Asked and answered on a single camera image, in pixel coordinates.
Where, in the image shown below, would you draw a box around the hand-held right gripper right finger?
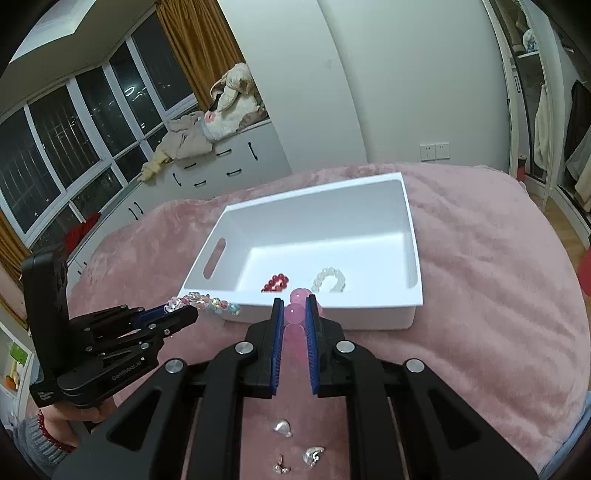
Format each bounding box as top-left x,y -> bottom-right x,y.
304,295 -> 541,480

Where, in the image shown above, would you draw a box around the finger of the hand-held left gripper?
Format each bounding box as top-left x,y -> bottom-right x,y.
85,305 -> 200,358
69,302 -> 171,340

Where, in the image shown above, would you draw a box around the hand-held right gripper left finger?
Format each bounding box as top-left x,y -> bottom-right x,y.
53,298 -> 284,480

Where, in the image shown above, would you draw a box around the multicolour bead bracelet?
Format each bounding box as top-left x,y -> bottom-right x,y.
164,291 -> 242,317

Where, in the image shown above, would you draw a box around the pink bead bracelet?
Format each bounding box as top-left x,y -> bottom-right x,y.
284,286 -> 319,365

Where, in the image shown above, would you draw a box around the white plastic storage bin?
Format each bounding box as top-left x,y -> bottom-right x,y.
183,172 -> 424,331

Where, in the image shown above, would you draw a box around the person's left hand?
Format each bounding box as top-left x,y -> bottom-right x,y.
44,402 -> 114,437

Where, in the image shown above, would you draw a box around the white open shelf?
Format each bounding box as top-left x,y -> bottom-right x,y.
0,318 -> 38,416

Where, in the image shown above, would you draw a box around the red cloth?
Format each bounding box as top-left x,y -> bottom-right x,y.
65,212 -> 101,251

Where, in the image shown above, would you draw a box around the yellow cloth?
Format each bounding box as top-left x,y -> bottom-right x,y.
139,150 -> 175,183

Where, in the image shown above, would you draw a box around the pink fluffy blanket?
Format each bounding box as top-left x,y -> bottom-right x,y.
65,161 -> 591,480

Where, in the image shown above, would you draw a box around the large grid window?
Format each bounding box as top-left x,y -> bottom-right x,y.
0,32 -> 199,250

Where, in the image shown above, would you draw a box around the white drawer cabinet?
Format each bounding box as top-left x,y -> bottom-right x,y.
69,117 -> 293,278

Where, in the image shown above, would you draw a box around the beige crumpled clothes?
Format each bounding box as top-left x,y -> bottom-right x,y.
154,111 -> 215,160

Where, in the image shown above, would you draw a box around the cream plush toy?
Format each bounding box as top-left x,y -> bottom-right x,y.
210,62 -> 262,114

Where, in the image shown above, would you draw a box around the orange curtain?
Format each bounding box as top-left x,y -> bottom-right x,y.
154,0 -> 245,112

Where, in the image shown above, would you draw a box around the hanging white garment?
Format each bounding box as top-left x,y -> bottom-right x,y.
534,83 -> 557,174

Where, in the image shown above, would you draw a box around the open white wardrobe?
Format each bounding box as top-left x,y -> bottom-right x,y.
482,0 -> 591,220

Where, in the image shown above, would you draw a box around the hanging dark garment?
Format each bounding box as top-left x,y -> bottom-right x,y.
563,80 -> 591,162

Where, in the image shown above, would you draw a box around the white bead bracelet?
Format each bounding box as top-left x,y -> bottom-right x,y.
310,266 -> 347,295

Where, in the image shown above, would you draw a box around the red bead wrist bracelet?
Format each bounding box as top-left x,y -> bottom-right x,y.
36,410 -> 77,452

